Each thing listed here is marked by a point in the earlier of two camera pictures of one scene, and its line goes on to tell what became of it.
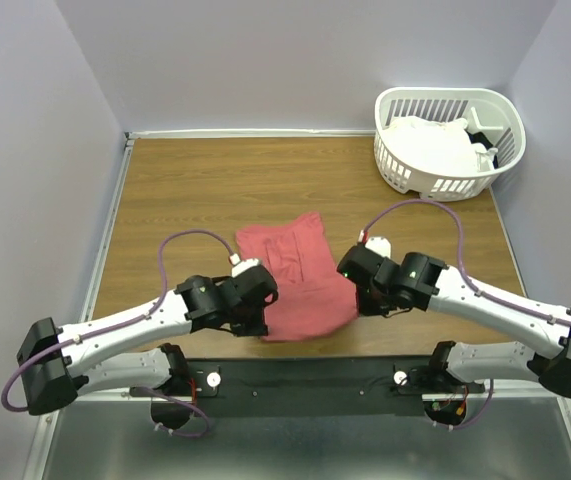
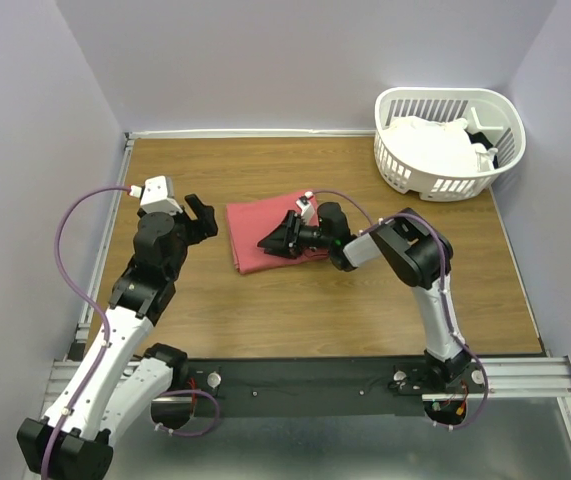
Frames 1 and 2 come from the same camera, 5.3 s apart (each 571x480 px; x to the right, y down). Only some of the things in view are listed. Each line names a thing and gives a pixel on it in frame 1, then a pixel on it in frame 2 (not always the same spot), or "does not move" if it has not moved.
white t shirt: [444, 144] does not move
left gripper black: [257, 329] -> [205, 223]
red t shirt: [314, 298] -> [251, 221]
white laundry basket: [446, 144] does not move
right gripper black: [367, 307] -> [282, 242]
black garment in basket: [479, 137] does not move
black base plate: [312, 386] does not move
